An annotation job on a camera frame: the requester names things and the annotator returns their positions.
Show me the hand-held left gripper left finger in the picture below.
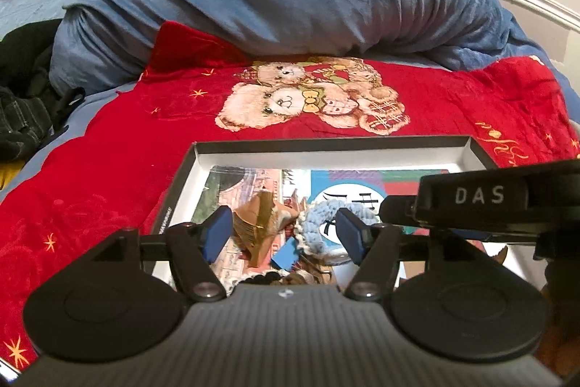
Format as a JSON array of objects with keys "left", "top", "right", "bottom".
[{"left": 68, "top": 206, "right": 233, "bottom": 302}]

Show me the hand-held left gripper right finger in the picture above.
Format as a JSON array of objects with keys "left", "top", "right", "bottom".
[{"left": 336, "top": 208, "right": 513, "bottom": 301}]

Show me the blue white crochet scrunchie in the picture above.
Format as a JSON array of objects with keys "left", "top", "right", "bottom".
[{"left": 294, "top": 199, "right": 387, "bottom": 262}]

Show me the yellow cloth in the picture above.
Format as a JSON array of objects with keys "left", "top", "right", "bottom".
[{"left": 0, "top": 162, "right": 21, "bottom": 193}]

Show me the dark clothes pile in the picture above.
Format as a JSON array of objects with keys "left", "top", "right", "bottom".
[{"left": 0, "top": 19, "right": 87, "bottom": 163}]

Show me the black shallow box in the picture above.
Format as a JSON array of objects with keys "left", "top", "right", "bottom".
[{"left": 152, "top": 135, "right": 540, "bottom": 293}]

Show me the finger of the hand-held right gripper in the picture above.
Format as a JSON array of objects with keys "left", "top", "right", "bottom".
[
  {"left": 380, "top": 195, "right": 421, "bottom": 227},
  {"left": 271, "top": 241, "right": 302, "bottom": 273}
]

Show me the red bear printed blanket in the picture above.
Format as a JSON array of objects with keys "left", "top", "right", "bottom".
[{"left": 0, "top": 21, "right": 580, "bottom": 372}]

